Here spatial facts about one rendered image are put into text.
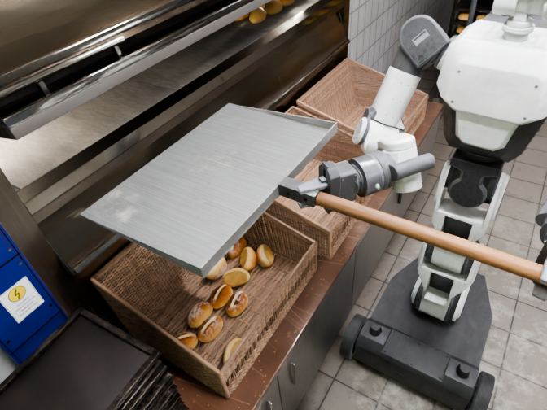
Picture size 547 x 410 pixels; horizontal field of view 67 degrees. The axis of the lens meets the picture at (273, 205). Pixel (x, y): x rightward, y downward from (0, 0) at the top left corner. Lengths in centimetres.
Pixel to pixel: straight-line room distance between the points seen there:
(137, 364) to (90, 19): 81
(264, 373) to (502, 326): 129
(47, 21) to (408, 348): 163
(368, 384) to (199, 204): 130
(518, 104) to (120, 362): 109
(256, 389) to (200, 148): 72
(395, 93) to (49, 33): 84
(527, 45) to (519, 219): 183
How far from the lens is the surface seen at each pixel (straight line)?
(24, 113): 93
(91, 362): 112
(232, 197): 92
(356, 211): 83
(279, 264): 157
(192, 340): 138
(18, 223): 116
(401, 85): 119
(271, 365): 136
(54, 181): 118
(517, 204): 293
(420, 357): 186
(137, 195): 99
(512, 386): 213
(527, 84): 108
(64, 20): 112
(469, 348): 196
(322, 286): 151
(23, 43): 106
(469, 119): 116
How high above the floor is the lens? 178
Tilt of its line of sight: 42 degrees down
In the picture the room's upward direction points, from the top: 6 degrees counter-clockwise
